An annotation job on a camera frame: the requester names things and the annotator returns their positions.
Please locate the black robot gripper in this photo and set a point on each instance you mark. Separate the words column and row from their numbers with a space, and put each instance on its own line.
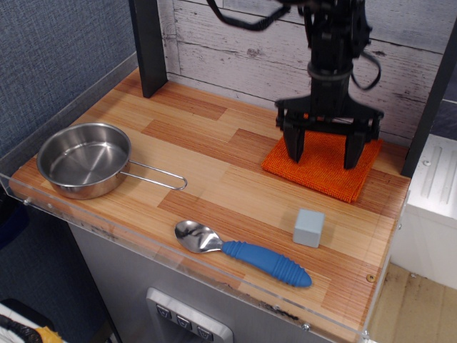
column 328, row 108

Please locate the orange woven cloth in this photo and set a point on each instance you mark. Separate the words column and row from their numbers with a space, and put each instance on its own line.
column 321, row 165

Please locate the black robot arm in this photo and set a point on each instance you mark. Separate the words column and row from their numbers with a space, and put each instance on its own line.
column 337, row 33

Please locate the silver metal pan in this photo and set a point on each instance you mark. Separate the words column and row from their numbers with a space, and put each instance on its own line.
column 89, row 160

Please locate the grey cube block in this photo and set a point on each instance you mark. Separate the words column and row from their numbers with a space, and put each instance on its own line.
column 308, row 228

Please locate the white ribbed side unit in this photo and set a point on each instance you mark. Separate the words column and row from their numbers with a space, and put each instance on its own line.
column 425, row 240

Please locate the silver cabinet with dispenser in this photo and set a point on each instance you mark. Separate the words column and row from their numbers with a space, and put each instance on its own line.
column 157, row 291

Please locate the yellow black object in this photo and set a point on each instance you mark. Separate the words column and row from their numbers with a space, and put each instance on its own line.
column 13, row 331

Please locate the black right post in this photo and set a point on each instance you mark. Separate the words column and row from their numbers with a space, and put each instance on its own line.
column 430, row 111

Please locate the blue handled metal spoon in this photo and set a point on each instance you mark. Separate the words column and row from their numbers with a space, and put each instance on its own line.
column 198, row 238

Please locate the clear acrylic guard rail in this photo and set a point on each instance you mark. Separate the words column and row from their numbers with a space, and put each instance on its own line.
column 198, row 156

